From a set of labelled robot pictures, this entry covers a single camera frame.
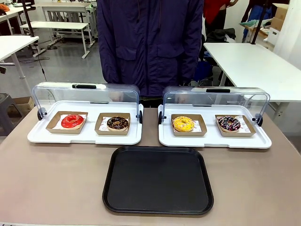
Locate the chocolate donut with nut crumbs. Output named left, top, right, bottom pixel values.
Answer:
left=106, top=116, right=130, bottom=132

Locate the yellow glazed donut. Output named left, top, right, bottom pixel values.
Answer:
left=173, top=116, right=195, bottom=132

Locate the brown cardboard donut tray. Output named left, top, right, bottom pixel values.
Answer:
left=95, top=113, right=131, bottom=137
left=214, top=114, right=257, bottom=138
left=171, top=113, right=208, bottom=137
left=46, top=111, right=88, bottom=135

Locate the white display tray base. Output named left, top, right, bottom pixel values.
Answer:
left=27, top=100, right=144, bottom=145
left=158, top=104, right=273, bottom=149

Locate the black plastic serving tray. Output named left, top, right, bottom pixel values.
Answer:
left=102, top=145, right=214, bottom=215

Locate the dark donut with coloured sprinkles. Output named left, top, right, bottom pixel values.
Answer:
left=217, top=115, right=241, bottom=133

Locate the red glazed donut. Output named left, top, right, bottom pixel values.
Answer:
left=61, top=114, right=85, bottom=130

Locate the person in navy jacket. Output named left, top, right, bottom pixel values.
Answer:
left=96, top=0, right=205, bottom=97

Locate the black bag on table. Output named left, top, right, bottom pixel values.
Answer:
left=206, top=28, right=237, bottom=43

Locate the large white table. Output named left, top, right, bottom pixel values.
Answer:
left=203, top=42, right=301, bottom=104

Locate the person in red top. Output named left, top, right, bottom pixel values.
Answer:
left=203, top=0, right=238, bottom=25

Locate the brown cardboard box on floor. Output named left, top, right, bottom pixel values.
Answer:
left=9, top=96, right=35, bottom=118

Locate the white bench table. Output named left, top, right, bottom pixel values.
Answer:
left=20, top=21, right=90, bottom=59

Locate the black pole stand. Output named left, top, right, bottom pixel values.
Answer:
left=23, top=0, right=36, bottom=38
left=250, top=0, right=265, bottom=45

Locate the white storage box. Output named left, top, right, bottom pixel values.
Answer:
left=268, top=27, right=281, bottom=50

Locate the grey chair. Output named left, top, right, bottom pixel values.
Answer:
left=0, top=93, right=16, bottom=137

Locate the clear display lid black handle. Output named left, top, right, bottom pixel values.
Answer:
left=31, top=81, right=141, bottom=119
left=162, top=85, right=271, bottom=122

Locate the black cable on floor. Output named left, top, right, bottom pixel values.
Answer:
left=22, top=40, right=51, bottom=81

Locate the white desk with frame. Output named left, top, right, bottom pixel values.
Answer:
left=32, top=2, right=97, bottom=40

